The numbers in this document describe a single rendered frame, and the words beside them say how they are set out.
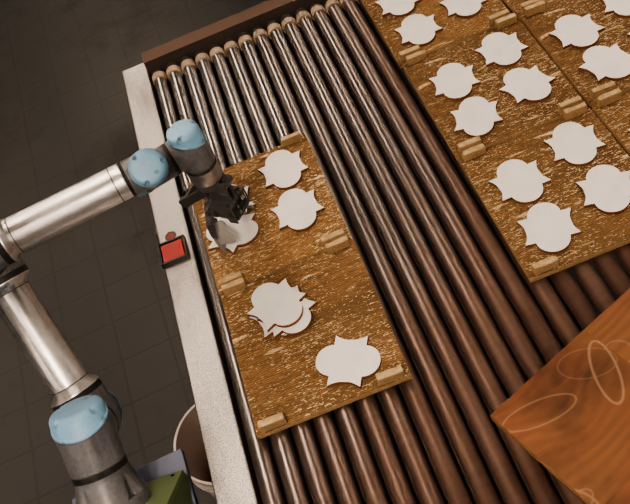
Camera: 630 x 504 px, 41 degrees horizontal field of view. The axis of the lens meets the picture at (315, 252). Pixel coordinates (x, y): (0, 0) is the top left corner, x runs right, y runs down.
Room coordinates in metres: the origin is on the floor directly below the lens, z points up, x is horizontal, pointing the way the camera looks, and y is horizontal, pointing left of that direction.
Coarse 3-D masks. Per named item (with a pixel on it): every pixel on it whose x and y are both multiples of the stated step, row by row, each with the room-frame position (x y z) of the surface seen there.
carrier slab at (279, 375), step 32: (320, 256) 1.32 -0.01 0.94; (352, 256) 1.28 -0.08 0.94; (320, 288) 1.23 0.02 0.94; (352, 288) 1.19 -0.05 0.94; (320, 320) 1.15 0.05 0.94; (352, 320) 1.11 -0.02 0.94; (384, 320) 1.08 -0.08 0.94; (256, 352) 1.14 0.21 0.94; (288, 352) 1.10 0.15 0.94; (384, 352) 1.00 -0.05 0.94; (256, 384) 1.06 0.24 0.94; (288, 384) 1.02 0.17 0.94; (320, 384) 0.99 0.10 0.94; (256, 416) 0.98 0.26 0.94; (288, 416) 0.95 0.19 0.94
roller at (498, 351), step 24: (336, 48) 2.06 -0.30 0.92; (360, 96) 1.82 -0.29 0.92; (384, 144) 1.61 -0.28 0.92; (408, 168) 1.49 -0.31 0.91; (408, 192) 1.42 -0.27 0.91; (432, 216) 1.31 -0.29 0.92; (432, 240) 1.25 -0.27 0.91; (456, 264) 1.15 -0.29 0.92; (456, 288) 1.09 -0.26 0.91; (480, 312) 1.00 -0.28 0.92; (480, 336) 0.96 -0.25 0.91; (504, 360) 0.87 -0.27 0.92; (504, 384) 0.83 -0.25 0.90
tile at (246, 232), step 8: (248, 216) 1.47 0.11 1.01; (232, 224) 1.47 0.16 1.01; (240, 224) 1.46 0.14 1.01; (248, 224) 1.44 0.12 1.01; (256, 224) 1.43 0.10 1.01; (208, 232) 1.48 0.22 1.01; (232, 232) 1.44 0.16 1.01; (240, 232) 1.43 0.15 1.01; (248, 232) 1.42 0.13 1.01; (256, 232) 1.41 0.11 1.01; (240, 240) 1.40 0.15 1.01; (248, 240) 1.39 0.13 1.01; (208, 248) 1.43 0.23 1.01; (216, 248) 1.42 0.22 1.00; (232, 248) 1.39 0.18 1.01
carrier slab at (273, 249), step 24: (240, 168) 1.73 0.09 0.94; (312, 168) 1.61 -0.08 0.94; (264, 192) 1.60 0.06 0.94; (264, 216) 1.52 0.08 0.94; (336, 216) 1.42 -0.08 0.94; (264, 240) 1.44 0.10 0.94; (288, 240) 1.41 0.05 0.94; (312, 240) 1.38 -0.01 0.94; (216, 264) 1.44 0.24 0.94; (240, 264) 1.40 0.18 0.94; (264, 264) 1.37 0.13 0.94; (288, 264) 1.34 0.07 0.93
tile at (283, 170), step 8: (280, 152) 1.71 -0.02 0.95; (288, 152) 1.69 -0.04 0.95; (296, 152) 1.68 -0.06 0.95; (272, 160) 1.69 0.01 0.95; (280, 160) 1.68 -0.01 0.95; (288, 160) 1.67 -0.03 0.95; (296, 160) 1.65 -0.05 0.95; (264, 168) 1.67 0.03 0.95; (272, 168) 1.66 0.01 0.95; (280, 168) 1.65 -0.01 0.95; (288, 168) 1.64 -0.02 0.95; (296, 168) 1.62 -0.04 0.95; (304, 168) 1.61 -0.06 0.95; (272, 176) 1.63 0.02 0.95; (280, 176) 1.62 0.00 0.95; (288, 176) 1.61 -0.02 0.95; (296, 176) 1.60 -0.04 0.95; (272, 184) 1.61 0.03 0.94; (280, 184) 1.59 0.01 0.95; (288, 184) 1.58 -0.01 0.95; (296, 184) 1.58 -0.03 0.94
